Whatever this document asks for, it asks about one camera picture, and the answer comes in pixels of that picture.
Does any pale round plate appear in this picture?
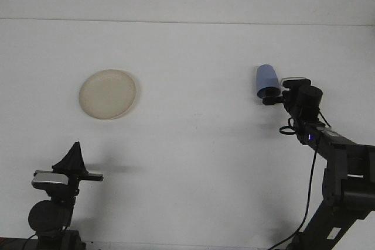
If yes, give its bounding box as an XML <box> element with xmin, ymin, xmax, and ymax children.
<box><xmin>78</xmin><ymin>69</ymin><xmax>141</xmax><ymax>121</ymax></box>

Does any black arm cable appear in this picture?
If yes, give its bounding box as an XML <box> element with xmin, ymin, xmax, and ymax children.
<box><xmin>267</xmin><ymin>141</ymin><xmax>319</xmax><ymax>250</ymax></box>

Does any pale blue cup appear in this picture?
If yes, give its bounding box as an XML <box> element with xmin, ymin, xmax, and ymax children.
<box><xmin>254</xmin><ymin>64</ymin><xmax>282</xmax><ymax>100</ymax></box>

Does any dark base platform edge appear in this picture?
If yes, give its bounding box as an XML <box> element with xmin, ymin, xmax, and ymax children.
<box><xmin>0</xmin><ymin>237</ymin><xmax>39</xmax><ymax>250</ymax></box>

